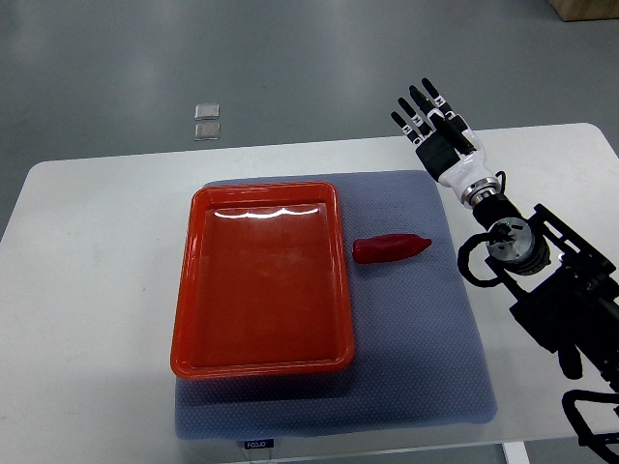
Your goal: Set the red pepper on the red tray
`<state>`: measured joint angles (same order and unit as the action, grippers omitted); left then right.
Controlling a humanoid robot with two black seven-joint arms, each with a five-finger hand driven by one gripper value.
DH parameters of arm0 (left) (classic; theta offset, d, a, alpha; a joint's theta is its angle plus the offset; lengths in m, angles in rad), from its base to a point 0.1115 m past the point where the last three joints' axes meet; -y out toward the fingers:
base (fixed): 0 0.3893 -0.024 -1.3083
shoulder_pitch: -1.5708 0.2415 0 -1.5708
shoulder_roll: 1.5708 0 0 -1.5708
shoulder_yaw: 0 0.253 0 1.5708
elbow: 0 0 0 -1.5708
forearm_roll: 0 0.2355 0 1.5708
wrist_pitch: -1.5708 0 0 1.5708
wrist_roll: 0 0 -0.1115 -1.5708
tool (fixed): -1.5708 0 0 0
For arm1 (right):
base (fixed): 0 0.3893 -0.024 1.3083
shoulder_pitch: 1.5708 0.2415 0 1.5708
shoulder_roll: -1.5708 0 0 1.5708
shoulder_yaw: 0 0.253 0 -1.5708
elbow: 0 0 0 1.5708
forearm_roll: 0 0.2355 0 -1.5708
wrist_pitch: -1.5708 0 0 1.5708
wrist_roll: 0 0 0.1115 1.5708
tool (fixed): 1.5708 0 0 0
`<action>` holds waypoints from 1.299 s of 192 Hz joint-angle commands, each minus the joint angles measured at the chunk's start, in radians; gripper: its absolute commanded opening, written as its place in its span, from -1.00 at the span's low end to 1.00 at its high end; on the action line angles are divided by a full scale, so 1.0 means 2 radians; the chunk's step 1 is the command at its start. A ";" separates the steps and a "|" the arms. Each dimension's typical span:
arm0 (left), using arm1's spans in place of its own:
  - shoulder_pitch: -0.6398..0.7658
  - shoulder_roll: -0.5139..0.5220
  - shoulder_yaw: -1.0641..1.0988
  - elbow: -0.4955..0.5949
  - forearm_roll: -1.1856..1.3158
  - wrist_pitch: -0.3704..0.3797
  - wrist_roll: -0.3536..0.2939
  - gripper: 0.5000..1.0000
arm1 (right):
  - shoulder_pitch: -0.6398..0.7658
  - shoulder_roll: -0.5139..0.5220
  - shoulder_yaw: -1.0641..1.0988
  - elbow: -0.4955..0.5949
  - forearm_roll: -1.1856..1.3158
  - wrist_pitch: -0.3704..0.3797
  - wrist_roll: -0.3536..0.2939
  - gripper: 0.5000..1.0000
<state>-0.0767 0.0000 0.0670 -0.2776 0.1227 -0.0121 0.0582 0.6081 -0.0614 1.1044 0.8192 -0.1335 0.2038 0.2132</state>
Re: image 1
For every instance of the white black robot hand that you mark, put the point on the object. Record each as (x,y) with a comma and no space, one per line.
(456,160)

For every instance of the red pepper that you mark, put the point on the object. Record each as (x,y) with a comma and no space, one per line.
(388,248)

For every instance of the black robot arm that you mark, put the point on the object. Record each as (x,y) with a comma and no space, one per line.
(566,296)

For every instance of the red plastic tray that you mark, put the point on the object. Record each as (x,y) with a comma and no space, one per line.
(263,289)

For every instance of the cardboard box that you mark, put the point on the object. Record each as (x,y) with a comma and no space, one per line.
(583,10)

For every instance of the upper metal floor plate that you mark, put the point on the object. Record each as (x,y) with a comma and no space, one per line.
(207,111)

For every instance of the blue-grey foam mat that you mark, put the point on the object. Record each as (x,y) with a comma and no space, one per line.
(418,359)

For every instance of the white table leg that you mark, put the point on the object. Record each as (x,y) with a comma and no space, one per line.
(515,453)

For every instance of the black table label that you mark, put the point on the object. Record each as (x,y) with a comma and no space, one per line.
(259,444)

